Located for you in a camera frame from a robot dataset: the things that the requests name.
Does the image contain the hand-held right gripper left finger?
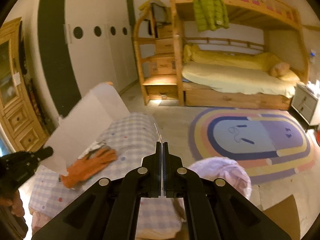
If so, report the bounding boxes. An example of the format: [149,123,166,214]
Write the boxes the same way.
[31,141,163,240]

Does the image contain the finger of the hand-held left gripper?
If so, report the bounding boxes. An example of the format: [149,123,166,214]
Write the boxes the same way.
[30,146,54,162]

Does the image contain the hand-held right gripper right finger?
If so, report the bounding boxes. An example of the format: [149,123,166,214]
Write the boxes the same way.
[163,142,292,240]

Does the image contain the thin white card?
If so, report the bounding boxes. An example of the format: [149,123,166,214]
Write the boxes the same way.
[153,123,164,144]

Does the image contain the white foam block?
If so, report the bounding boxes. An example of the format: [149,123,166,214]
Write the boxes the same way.
[41,82,130,177]

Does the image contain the bin with pink bag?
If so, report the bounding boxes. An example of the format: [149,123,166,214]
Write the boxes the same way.
[187,157,252,201]

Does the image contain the person's left hand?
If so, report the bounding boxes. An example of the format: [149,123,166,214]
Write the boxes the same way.
[0,189,25,218]

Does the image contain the checkered cloth table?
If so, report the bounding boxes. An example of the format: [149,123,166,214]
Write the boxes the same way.
[29,112,187,239]

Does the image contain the tall wooden cabinet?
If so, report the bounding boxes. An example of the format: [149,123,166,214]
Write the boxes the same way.
[0,17,49,153]

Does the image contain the orange glove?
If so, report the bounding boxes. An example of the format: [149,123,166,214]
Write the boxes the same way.
[60,148,118,189]

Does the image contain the pink fluffy slipper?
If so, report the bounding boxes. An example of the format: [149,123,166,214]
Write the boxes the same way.
[31,211,50,232]

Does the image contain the dark patterned bag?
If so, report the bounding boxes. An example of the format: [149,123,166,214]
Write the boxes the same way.
[26,79,47,128]

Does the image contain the wooden bunk bed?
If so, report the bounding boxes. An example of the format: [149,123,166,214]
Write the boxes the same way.
[166,0,310,110]

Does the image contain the black hanging cloth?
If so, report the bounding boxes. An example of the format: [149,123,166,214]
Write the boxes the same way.
[19,21,28,75]

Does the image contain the oval pastel rug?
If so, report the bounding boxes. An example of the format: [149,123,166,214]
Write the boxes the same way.
[188,107,317,186]

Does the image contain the wooden stair drawers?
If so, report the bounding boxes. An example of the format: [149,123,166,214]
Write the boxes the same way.
[132,1,185,107]

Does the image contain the pale yellow bed sheet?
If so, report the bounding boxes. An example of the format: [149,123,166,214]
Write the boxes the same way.
[181,62,304,99]

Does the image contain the white wardrobe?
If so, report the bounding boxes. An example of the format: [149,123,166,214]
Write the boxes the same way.
[64,0,138,98]

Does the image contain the brown cardboard piece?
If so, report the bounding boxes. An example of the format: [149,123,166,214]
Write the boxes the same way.
[261,195,302,233]

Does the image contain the yellow blanket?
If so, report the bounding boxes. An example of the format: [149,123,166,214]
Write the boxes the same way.
[183,43,283,73]

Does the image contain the black hanging garment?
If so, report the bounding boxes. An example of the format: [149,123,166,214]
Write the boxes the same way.
[147,17,157,37]

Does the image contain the beige plush toy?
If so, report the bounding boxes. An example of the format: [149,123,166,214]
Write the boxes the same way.
[269,62,292,78]

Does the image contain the white nightstand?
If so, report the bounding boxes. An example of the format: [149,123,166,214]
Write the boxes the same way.
[291,82,320,125]

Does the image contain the grey garment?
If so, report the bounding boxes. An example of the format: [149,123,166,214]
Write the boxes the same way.
[151,2,172,25]

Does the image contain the yellow cloth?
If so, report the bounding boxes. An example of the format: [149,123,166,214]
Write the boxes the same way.
[138,0,165,12]

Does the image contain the green puffer jacket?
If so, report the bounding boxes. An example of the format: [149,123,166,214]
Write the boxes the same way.
[192,0,230,32]

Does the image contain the black wall panel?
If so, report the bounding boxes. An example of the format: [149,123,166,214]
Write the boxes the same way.
[37,0,82,118]

